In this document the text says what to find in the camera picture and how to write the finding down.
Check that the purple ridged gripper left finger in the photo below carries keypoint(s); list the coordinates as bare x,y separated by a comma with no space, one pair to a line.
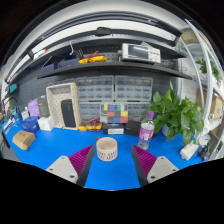
74,168

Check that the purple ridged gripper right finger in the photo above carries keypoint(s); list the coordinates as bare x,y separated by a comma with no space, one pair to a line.
150,168

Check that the clear water bottle pink label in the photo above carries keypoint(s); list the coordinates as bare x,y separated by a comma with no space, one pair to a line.
146,130

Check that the beige ceramic mug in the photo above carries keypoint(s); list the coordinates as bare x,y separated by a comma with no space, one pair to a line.
107,149

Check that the white power adapter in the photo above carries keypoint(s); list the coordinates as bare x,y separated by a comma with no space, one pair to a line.
188,151

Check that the black flat box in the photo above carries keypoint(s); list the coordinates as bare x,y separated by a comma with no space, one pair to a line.
133,128

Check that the yellow red multimeter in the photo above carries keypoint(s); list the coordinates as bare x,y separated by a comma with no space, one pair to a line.
91,125

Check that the black box white label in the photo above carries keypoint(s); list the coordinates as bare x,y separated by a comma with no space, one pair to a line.
113,129

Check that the small white box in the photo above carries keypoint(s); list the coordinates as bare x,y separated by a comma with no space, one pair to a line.
46,124

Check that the green potted plant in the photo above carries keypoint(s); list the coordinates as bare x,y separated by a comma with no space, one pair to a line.
179,116

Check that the brown cardboard box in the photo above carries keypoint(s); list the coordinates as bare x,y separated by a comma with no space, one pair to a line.
23,139

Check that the blue plastic box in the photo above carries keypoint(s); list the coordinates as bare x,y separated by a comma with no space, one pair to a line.
30,124

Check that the black rectangular speaker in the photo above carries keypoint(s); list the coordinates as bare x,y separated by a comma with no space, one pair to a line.
67,113

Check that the clear colourful parts case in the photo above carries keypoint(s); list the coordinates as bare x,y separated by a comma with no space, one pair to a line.
114,113

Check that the dark grey booklet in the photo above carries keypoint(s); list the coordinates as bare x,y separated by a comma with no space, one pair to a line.
43,106

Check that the purple plastic bag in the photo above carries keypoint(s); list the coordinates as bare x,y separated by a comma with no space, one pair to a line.
33,108

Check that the beige pegboard tray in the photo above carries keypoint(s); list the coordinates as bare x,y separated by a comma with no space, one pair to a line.
58,94

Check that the grey drawer organizer right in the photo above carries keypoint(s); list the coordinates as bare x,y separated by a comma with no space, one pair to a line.
133,88

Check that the grey drawer organizer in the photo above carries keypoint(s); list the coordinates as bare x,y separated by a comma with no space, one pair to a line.
133,88
95,88

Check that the grey drawer organizer left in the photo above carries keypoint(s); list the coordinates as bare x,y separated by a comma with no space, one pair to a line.
95,88

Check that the dark grey shelf board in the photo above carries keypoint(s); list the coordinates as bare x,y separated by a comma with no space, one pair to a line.
113,68

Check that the yellow tool on shelf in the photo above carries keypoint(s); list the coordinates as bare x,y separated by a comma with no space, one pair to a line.
95,57

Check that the white oscilloscope instrument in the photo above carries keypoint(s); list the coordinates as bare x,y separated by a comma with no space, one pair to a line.
140,53

